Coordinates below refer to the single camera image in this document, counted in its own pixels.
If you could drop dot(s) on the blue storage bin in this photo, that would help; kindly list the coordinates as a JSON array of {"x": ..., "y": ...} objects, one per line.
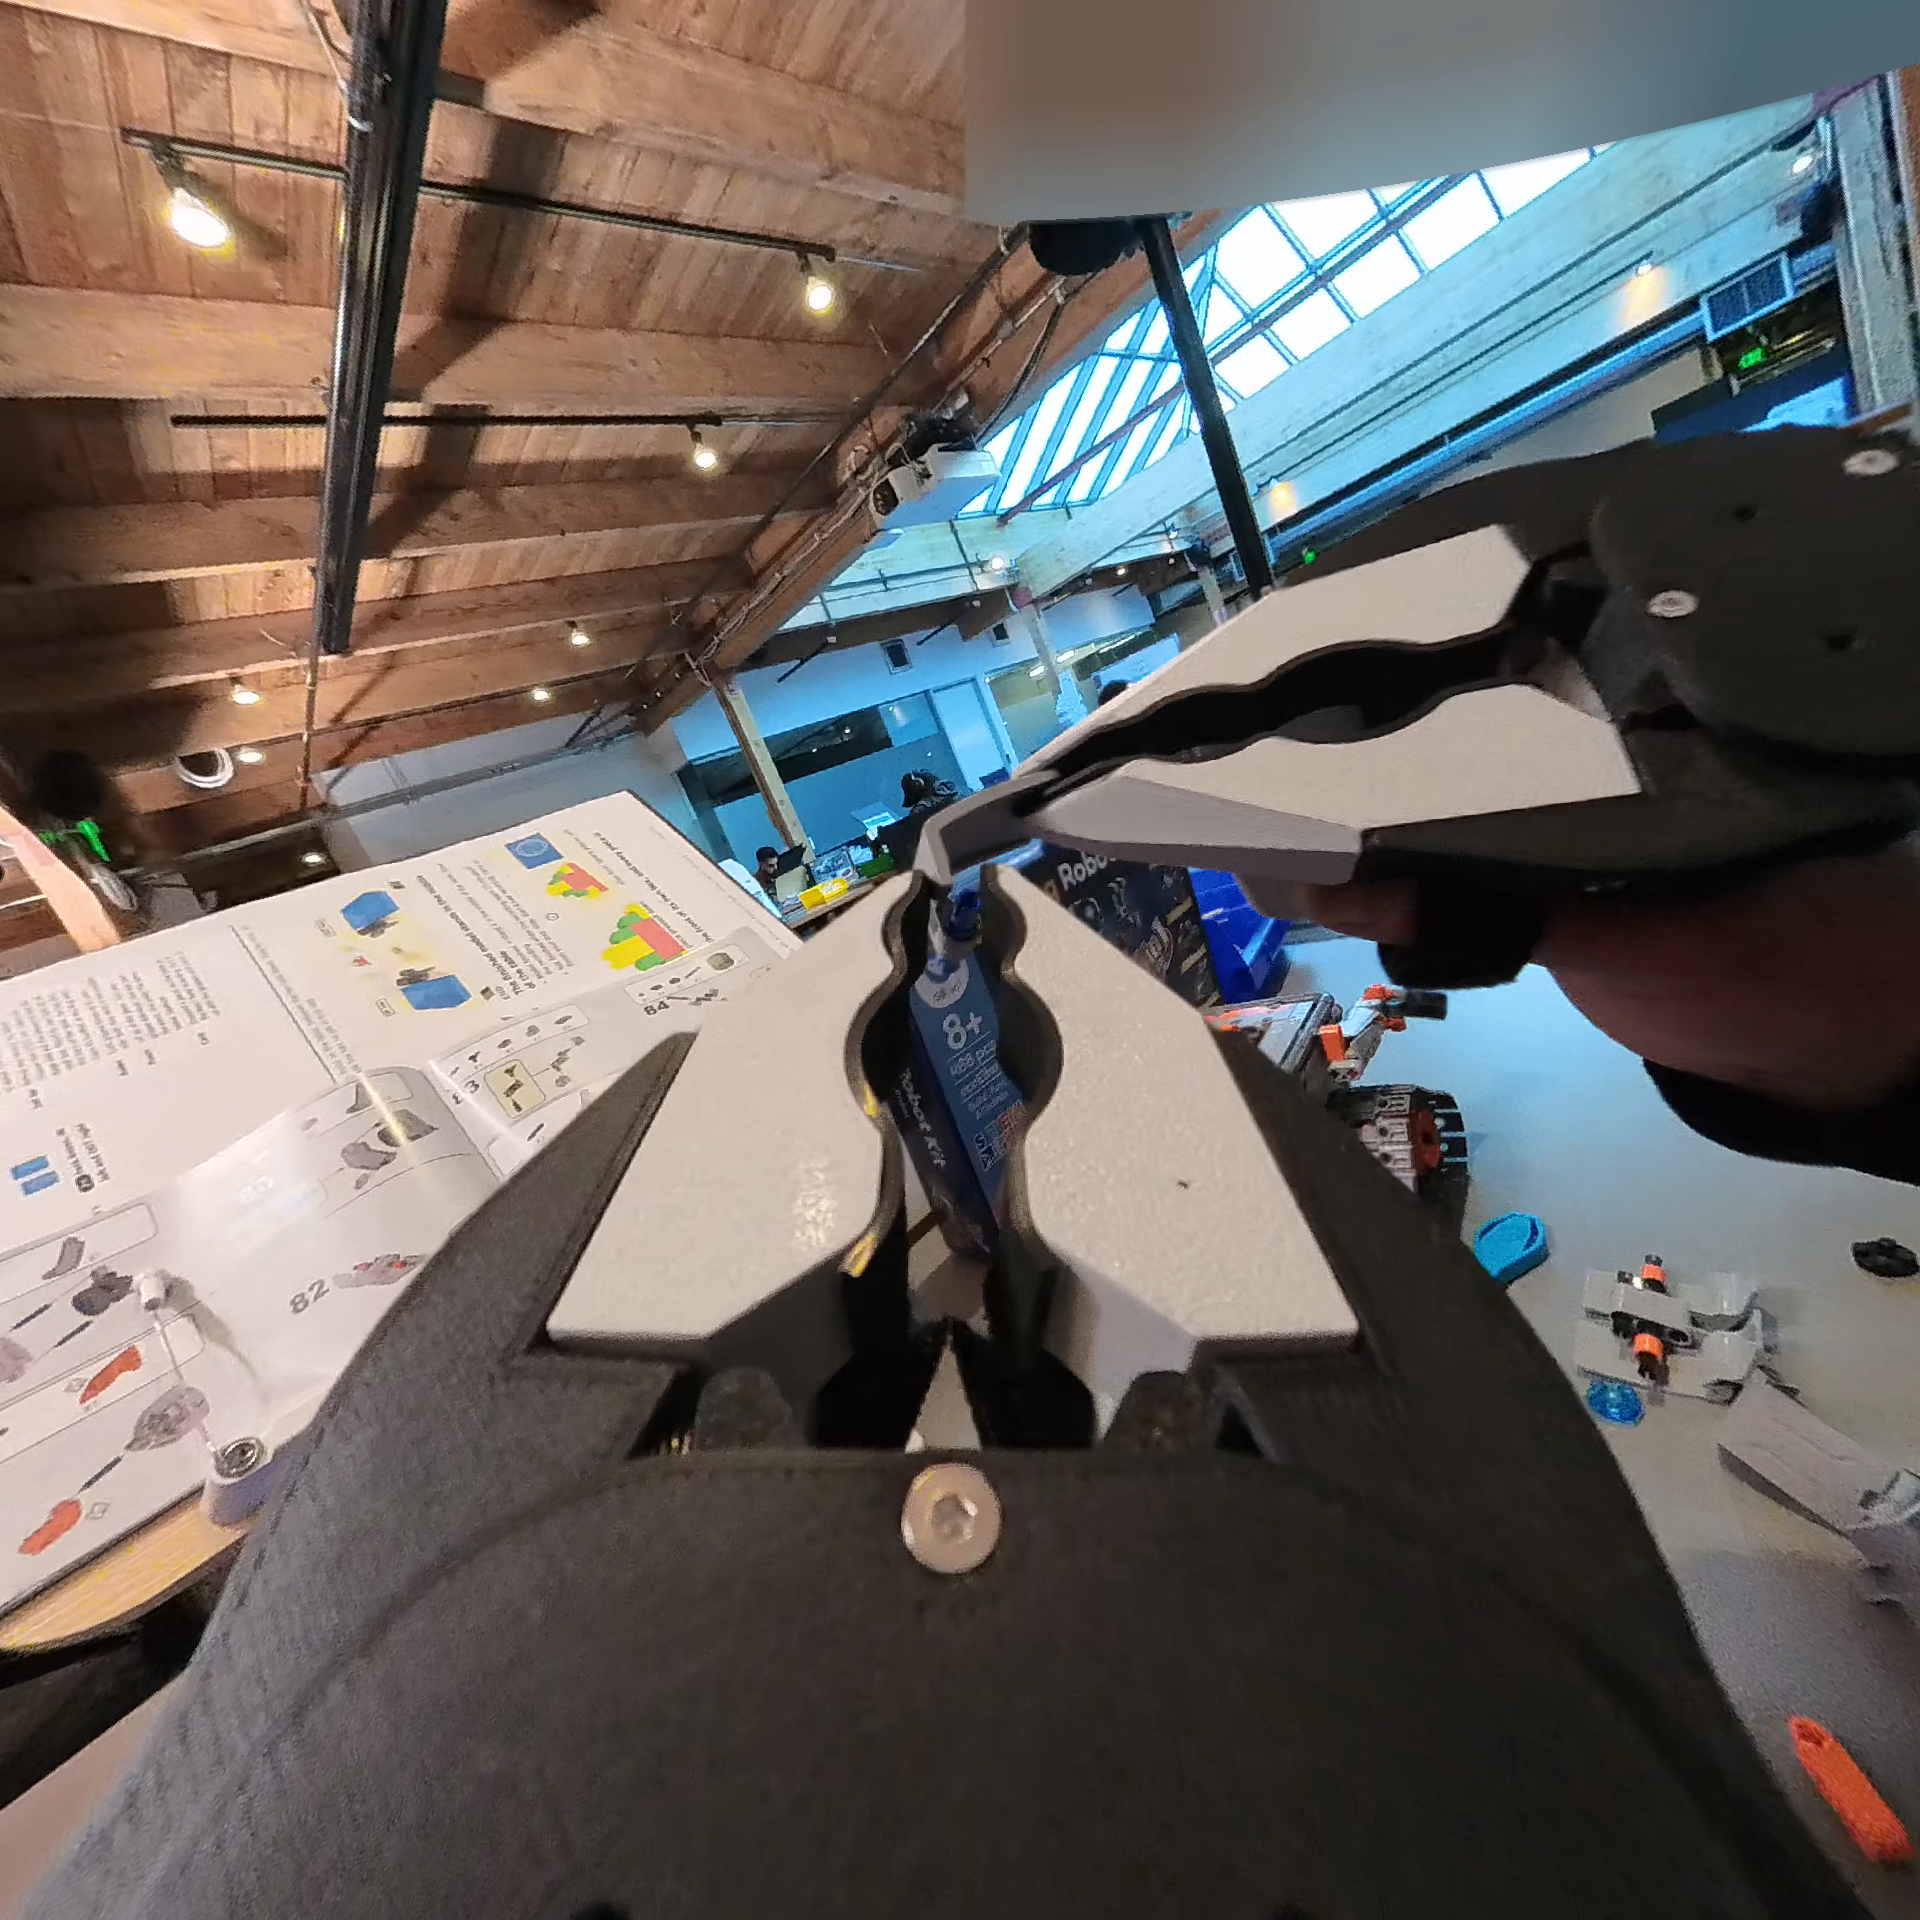
[{"x": 1244, "y": 944}]

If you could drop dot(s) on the blue robot kit box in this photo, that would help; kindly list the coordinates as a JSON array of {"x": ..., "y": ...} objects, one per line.
[{"x": 960, "y": 1096}]

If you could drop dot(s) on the white ceiling projector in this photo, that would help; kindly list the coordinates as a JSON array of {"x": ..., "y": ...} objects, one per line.
[{"x": 937, "y": 480}]

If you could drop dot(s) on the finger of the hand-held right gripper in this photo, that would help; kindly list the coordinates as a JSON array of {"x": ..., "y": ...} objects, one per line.
[
  {"x": 1348, "y": 593},
  {"x": 1470, "y": 764}
]

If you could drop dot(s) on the black pole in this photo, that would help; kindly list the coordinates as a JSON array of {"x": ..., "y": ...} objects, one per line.
[{"x": 1211, "y": 421}]

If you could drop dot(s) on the loose grey curved panel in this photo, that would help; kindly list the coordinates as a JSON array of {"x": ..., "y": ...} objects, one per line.
[{"x": 1813, "y": 1476}]

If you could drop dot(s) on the grey panel assembly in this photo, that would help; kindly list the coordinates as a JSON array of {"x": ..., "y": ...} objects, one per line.
[{"x": 1710, "y": 1321}]

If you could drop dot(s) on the long orange building piece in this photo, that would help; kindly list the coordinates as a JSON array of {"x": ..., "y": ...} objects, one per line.
[{"x": 1848, "y": 1787}]

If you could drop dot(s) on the blue connector pin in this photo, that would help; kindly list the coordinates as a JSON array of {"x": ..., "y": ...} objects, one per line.
[{"x": 960, "y": 923}]

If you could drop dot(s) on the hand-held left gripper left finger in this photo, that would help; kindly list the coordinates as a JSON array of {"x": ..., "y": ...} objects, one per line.
[{"x": 735, "y": 1184}]

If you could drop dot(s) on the toy tracked robot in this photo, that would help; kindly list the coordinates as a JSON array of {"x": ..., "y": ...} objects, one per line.
[{"x": 1394, "y": 1125}]

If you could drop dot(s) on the person's right hand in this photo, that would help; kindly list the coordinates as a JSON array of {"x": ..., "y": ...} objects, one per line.
[{"x": 1724, "y": 974}]

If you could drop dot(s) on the white instruction booklet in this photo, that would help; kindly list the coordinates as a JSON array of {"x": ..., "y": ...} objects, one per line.
[{"x": 301, "y": 1052}]

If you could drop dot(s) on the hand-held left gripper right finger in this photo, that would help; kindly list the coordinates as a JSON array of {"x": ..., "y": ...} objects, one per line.
[{"x": 1183, "y": 1184}]

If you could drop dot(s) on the cyan brick separator tool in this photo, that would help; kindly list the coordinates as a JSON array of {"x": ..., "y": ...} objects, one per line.
[{"x": 1509, "y": 1245}]

